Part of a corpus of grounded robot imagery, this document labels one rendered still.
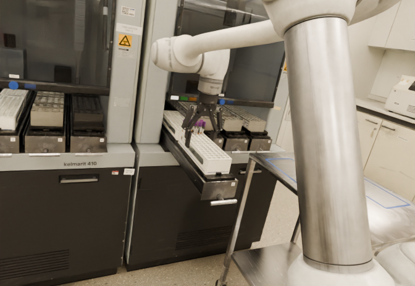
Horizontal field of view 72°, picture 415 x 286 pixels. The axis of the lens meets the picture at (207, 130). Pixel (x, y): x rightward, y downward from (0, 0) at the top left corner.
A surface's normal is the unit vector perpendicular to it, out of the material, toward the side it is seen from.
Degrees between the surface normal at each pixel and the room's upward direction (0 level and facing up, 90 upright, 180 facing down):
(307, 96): 84
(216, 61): 89
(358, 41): 90
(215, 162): 90
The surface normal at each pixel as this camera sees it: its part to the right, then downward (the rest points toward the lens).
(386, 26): -0.90, -0.03
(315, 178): -0.67, -0.03
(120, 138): 0.41, 0.35
